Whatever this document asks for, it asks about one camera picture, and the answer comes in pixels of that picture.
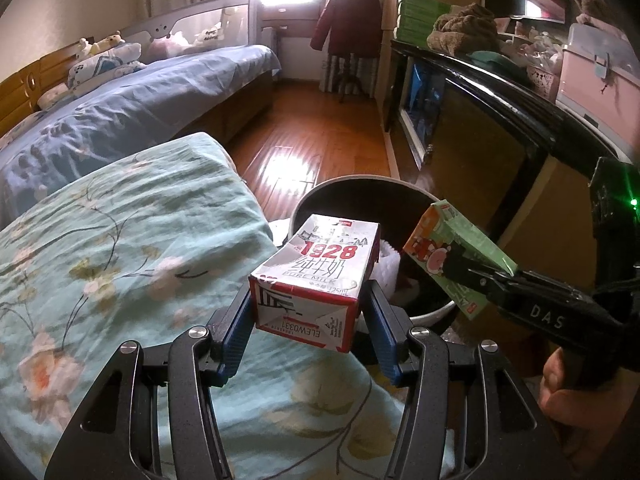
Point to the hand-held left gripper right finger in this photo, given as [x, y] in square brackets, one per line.
[387, 345]

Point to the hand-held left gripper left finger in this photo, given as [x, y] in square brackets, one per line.
[232, 345]

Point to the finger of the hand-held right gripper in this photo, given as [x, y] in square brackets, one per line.
[475, 280]

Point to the green drink carton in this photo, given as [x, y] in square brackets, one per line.
[450, 240]

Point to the white red milk carton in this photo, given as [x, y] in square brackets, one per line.
[310, 280]

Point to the black trash bin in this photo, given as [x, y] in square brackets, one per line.
[360, 200]

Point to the person's right hand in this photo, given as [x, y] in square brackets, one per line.
[555, 385]

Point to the floral teal blanket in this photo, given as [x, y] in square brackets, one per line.
[125, 240]

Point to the black glass cabinet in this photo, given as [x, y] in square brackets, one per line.
[480, 125]

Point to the white patterned basket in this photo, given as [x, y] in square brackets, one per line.
[542, 80]

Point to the teal cloth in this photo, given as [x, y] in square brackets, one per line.
[495, 60]

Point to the pink storage box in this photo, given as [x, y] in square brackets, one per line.
[590, 75]

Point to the coat rack stand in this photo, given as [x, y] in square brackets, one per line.
[346, 80]

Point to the brown plush cloth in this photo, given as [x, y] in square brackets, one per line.
[465, 30]

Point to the striped cloth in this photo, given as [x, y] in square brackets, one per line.
[327, 72]

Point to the bed with blue sheet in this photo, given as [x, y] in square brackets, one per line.
[125, 105]

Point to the stack of green boxes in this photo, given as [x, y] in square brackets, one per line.
[420, 10]

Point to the dark red coat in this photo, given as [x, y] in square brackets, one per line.
[350, 15]

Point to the brown teddy bear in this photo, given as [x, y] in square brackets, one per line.
[587, 0]

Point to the white pillow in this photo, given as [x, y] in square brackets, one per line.
[55, 96]

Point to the pink plush toy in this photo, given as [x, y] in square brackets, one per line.
[167, 45]

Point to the blue patterned pillow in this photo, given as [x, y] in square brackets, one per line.
[105, 65]

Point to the small white plush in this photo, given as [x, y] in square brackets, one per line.
[209, 32]

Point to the wooden window desk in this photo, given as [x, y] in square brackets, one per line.
[290, 20]

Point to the cream plush toy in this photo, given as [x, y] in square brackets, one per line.
[109, 42]

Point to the wooden headboard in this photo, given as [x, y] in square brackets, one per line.
[25, 85]

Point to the grey bed guard rail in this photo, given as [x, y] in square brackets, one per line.
[200, 15]

